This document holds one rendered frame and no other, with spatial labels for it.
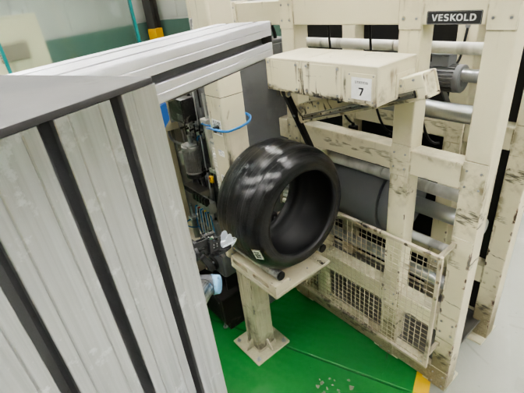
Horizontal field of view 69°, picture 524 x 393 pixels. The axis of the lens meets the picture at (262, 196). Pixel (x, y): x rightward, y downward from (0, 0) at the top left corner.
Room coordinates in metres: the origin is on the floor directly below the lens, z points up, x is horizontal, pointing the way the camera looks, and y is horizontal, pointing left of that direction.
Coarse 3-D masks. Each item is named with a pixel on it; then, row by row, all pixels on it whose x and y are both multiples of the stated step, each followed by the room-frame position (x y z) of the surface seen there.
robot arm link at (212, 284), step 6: (204, 276) 1.13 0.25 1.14; (210, 276) 1.13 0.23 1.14; (216, 276) 1.12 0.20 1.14; (204, 282) 1.07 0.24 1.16; (210, 282) 1.09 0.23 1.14; (216, 282) 1.10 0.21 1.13; (204, 288) 1.03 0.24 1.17; (210, 288) 1.05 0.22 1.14; (216, 288) 1.09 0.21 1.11; (204, 294) 0.99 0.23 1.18; (210, 294) 1.03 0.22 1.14
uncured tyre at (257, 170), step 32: (256, 160) 1.46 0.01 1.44; (288, 160) 1.41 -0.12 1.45; (320, 160) 1.49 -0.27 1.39; (224, 192) 1.44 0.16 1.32; (256, 192) 1.32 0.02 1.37; (320, 192) 1.69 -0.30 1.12; (224, 224) 1.40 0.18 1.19; (256, 224) 1.28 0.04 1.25; (288, 224) 1.69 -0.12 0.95; (320, 224) 1.60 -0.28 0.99; (288, 256) 1.35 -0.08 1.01
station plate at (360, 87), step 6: (354, 78) 1.42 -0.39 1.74; (360, 78) 1.40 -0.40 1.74; (354, 84) 1.42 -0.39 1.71; (360, 84) 1.40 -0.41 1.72; (366, 84) 1.38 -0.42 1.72; (354, 90) 1.42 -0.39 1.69; (360, 90) 1.40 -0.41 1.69; (366, 90) 1.38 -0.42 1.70; (354, 96) 1.42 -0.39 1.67; (360, 96) 1.40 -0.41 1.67; (366, 96) 1.38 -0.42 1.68
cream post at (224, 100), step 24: (192, 0) 1.76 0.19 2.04; (216, 0) 1.72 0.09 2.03; (216, 96) 1.71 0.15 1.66; (240, 96) 1.75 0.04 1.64; (240, 120) 1.74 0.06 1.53; (216, 144) 1.76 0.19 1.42; (240, 144) 1.73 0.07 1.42; (240, 288) 1.77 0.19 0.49; (264, 312) 1.73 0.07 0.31; (264, 336) 1.71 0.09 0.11
